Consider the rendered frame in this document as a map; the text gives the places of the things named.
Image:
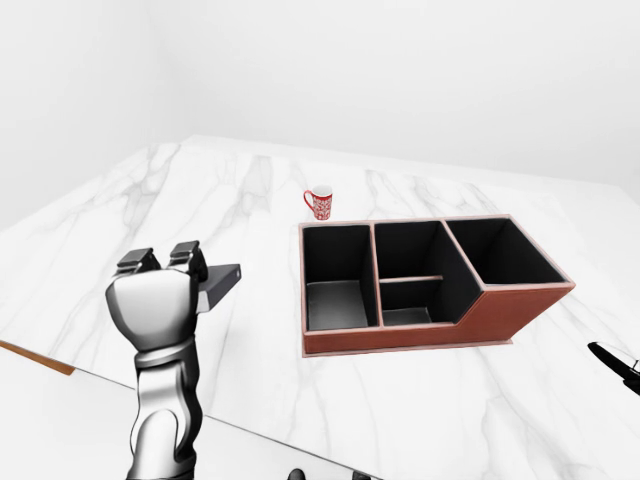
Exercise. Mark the small dark shape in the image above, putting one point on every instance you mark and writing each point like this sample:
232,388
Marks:
297,475

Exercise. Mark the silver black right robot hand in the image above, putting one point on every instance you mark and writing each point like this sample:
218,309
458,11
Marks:
612,362

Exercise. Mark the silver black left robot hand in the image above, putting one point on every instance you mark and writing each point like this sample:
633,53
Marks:
150,310

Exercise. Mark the red-brown desk caddy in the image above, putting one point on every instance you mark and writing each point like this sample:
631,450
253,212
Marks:
505,312

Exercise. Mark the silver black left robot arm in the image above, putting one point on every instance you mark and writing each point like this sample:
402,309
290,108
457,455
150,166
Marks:
160,400

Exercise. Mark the brown wooden strip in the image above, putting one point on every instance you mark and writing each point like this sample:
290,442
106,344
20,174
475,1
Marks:
42,361

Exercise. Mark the dark grey book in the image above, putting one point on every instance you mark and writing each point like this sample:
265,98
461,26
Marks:
220,282

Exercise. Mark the red white patterned mug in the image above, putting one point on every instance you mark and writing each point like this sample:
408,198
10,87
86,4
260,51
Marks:
321,204

